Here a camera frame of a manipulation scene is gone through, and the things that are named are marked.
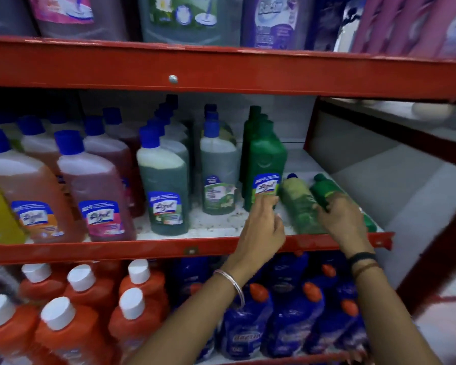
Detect red metal shelf rack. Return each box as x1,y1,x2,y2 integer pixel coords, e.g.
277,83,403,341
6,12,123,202
0,34,456,365

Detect group of blue orange-capped bottles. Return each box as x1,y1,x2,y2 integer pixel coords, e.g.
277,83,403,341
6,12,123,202
171,251,370,362

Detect large grey liquid jug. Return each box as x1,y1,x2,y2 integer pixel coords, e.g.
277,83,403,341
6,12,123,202
0,0,39,37

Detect person's left forearm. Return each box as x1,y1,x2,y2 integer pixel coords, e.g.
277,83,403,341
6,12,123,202
127,258,267,365

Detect large green liquid jug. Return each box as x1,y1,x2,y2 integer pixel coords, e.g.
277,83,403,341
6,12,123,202
137,0,244,47

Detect person's right forearm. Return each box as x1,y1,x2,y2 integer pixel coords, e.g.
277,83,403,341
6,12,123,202
349,254,443,365

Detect dark blue refill pouch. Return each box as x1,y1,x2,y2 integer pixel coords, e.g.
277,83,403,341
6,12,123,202
308,0,351,52

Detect small light green bottle blue cap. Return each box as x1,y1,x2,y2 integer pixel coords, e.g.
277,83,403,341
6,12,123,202
280,173,328,235

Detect rows of green liquid bottles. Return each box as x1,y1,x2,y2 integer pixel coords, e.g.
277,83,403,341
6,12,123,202
136,94,239,237

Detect black wristband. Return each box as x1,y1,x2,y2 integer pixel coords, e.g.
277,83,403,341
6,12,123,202
347,252,378,267

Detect brown thread wristband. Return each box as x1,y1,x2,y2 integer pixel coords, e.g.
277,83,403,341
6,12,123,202
352,262,383,280

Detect large purple liquid jug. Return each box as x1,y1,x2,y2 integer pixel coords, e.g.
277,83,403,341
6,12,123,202
241,0,317,50

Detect person's right hand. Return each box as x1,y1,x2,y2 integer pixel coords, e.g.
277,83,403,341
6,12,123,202
314,192,374,260

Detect person's left hand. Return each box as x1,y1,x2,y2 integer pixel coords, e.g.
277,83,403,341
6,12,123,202
228,194,286,276

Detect group of orange white-capped bottles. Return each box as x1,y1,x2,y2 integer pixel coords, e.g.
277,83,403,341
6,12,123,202
0,258,172,365

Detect rows of pink liquid bottles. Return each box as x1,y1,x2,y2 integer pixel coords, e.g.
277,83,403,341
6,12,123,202
0,106,146,244

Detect small dark green bottle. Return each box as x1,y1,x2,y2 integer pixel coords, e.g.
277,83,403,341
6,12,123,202
310,173,378,233

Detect silver bangle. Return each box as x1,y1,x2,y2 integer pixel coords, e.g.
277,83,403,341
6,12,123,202
213,269,246,309

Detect large jug with pink label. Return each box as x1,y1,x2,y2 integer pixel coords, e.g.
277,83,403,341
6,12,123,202
27,0,130,42

